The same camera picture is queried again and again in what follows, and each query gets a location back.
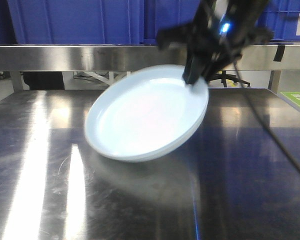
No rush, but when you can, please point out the middle blue plastic crate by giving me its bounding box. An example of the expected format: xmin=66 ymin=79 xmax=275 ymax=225
xmin=143 ymin=0 xmax=200 ymax=45

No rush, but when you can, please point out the person in dark trousers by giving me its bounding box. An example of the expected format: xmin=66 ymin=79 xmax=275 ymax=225
xmin=23 ymin=71 xmax=65 ymax=90

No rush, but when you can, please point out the black tape strip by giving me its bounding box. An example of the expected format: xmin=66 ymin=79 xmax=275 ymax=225
xmin=273 ymin=44 xmax=286 ymax=62

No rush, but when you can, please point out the steel shelf post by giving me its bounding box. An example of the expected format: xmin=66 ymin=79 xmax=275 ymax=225
xmin=268 ymin=70 xmax=282 ymax=94
xmin=9 ymin=71 xmax=24 ymax=92

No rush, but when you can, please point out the black office chair base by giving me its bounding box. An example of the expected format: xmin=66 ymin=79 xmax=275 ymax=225
xmin=206 ymin=70 xmax=251 ymax=88

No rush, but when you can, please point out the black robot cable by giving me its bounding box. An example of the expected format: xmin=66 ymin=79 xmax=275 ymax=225
xmin=232 ymin=60 xmax=300 ymax=185

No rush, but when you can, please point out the stainless steel shelf rail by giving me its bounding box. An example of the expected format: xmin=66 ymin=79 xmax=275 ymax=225
xmin=0 ymin=44 xmax=300 ymax=72

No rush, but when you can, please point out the white table frame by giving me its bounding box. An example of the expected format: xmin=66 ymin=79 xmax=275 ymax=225
xmin=73 ymin=71 xmax=132 ymax=86

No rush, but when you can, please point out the left steel shelf post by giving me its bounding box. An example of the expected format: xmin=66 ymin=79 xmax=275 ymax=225
xmin=9 ymin=71 xmax=24 ymax=92

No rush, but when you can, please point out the right blue plastic crate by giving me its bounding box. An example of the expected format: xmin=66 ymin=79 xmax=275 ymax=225
xmin=255 ymin=0 xmax=300 ymax=42

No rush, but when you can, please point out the blue plastic crate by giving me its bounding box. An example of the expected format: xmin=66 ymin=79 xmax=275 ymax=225
xmin=143 ymin=0 xmax=200 ymax=45
xmin=7 ymin=0 xmax=144 ymax=45
xmin=255 ymin=0 xmax=300 ymax=42

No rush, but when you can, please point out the left blue plastic crate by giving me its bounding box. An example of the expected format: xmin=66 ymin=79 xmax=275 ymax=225
xmin=7 ymin=0 xmax=144 ymax=45

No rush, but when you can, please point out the green floor sign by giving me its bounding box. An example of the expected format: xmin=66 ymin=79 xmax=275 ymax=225
xmin=280 ymin=91 xmax=300 ymax=114

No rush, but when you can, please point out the right steel shelf post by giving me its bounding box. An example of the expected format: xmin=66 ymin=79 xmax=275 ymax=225
xmin=268 ymin=70 xmax=282 ymax=94

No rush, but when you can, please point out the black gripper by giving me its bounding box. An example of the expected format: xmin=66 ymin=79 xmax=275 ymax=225
xmin=156 ymin=0 xmax=273 ymax=85

